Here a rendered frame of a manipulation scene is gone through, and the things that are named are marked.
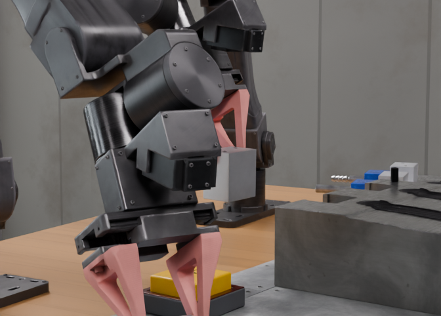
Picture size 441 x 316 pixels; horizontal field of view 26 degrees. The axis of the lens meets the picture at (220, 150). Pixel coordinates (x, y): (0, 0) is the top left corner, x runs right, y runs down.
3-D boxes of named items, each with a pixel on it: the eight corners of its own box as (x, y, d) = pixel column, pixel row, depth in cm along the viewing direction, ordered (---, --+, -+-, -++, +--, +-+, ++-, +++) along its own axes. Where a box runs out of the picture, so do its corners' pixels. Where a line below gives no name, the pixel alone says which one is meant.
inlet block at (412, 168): (327, 197, 149) (328, 163, 148) (334, 193, 153) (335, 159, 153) (413, 202, 144) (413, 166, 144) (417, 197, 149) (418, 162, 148)
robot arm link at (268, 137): (270, 132, 143) (277, 128, 149) (213, 130, 146) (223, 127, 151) (269, 173, 144) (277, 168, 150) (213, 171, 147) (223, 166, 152)
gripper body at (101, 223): (222, 222, 77) (199, 138, 79) (105, 236, 72) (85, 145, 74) (187, 247, 82) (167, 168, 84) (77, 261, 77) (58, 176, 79)
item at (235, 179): (139, 188, 111) (140, 142, 111) (168, 183, 115) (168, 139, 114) (228, 202, 103) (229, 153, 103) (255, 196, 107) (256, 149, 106)
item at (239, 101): (273, 147, 108) (242, 73, 110) (235, 153, 102) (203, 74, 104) (231, 170, 112) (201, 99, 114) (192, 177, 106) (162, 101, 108)
